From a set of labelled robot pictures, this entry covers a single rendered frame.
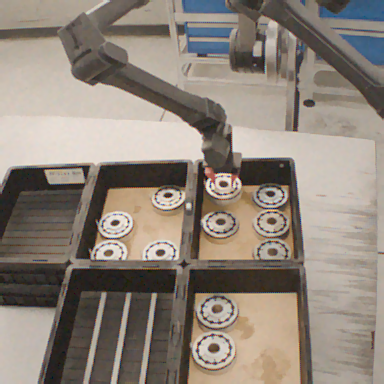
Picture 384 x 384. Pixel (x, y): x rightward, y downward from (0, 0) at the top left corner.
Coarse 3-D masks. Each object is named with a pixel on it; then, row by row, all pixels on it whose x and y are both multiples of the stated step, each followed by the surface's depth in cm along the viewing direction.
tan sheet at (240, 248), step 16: (288, 192) 159; (208, 208) 159; (224, 208) 158; (240, 208) 157; (288, 208) 154; (240, 224) 153; (208, 240) 150; (240, 240) 149; (256, 240) 148; (288, 240) 146; (208, 256) 147; (224, 256) 146; (240, 256) 145
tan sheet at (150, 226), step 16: (112, 192) 170; (128, 192) 169; (144, 192) 168; (112, 208) 165; (128, 208) 164; (144, 208) 163; (144, 224) 158; (160, 224) 157; (176, 224) 156; (96, 240) 156; (128, 240) 155; (144, 240) 154; (176, 240) 152
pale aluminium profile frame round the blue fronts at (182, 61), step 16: (176, 16) 304; (192, 16) 301; (208, 16) 298; (224, 16) 296; (176, 32) 315; (176, 48) 323; (176, 64) 332; (304, 64) 305; (320, 64) 301; (192, 80) 337; (208, 80) 334; (224, 80) 331; (240, 80) 329; (256, 80) 327; (304, 80) 316
